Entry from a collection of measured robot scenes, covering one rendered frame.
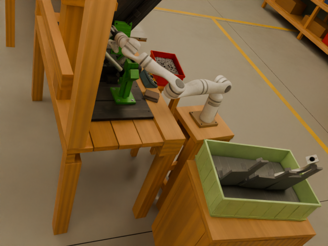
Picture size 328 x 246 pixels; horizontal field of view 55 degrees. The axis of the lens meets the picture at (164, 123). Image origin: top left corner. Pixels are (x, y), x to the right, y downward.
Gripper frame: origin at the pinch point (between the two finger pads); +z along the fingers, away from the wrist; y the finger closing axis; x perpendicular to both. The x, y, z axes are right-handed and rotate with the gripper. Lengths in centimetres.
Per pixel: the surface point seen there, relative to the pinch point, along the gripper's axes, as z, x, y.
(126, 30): 4.9, -7.9, -6.8
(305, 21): 301, -371, -365
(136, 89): -4.5, 9.9, -39.1
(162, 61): 32, -22, -58
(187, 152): -39, 10, -81
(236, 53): 221, -167, -252
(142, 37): 16.8, -16.0, -23.1
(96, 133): -39, 43, -23
